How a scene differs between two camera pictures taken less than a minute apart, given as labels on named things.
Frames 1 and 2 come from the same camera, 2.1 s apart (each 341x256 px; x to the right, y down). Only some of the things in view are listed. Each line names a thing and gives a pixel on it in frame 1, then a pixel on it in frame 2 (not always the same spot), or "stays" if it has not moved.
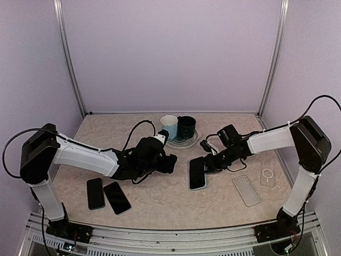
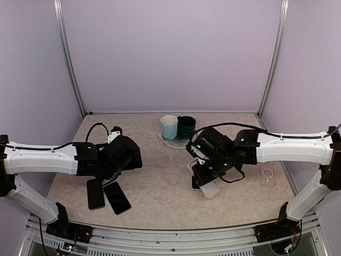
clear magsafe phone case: x=267 y=173 stays
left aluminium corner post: x=59 y=14 stays
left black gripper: x=169 y=164 → x=132 y=164
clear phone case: x=248 y=192 → x=209 y=189
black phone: x=116 y=198 stays
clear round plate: x=181 y=144 stays
